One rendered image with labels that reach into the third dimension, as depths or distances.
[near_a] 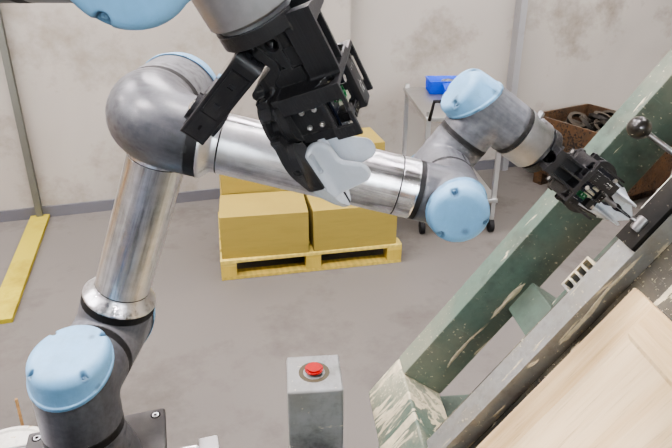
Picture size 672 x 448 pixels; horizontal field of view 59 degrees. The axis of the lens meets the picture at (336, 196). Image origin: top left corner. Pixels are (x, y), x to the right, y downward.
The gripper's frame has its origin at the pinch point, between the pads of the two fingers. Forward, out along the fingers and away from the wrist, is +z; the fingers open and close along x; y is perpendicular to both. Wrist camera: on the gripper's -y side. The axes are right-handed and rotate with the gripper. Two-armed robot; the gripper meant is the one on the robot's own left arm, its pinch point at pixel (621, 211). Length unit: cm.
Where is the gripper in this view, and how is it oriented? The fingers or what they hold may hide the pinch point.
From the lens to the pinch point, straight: 104.1
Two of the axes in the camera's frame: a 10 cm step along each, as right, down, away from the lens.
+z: 8.1, 5.1, 3.0
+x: 5.8, -7.7, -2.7
